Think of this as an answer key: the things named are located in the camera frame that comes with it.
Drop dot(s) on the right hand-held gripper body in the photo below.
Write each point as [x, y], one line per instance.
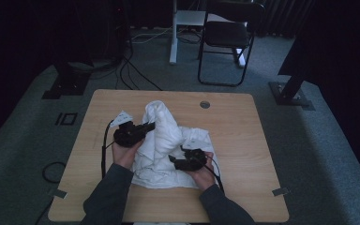
[192, 159]

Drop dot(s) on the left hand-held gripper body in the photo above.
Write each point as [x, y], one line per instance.
[128, 134]

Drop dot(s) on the white skirt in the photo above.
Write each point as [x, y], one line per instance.
[162, 150]

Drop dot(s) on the person's left hand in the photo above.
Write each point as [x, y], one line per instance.
[125, 154]

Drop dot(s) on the person's right hand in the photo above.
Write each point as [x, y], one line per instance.
[204, 178]

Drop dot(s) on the grey round table grommet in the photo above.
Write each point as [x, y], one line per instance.
[205, 104]

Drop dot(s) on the black stand with flat base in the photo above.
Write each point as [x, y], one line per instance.
[67, 84]

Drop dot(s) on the grey tape piece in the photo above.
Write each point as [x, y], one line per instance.
[280, 191]
[57, 193]

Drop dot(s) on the black folding chair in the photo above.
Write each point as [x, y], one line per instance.
[226, 34]

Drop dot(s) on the black slanted stand with base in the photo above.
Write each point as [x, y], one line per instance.
[290, 89]

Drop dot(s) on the dark curtain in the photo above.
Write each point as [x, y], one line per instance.
[281, 17]

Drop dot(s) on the white desk frame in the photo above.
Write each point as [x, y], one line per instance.
[175, 37]

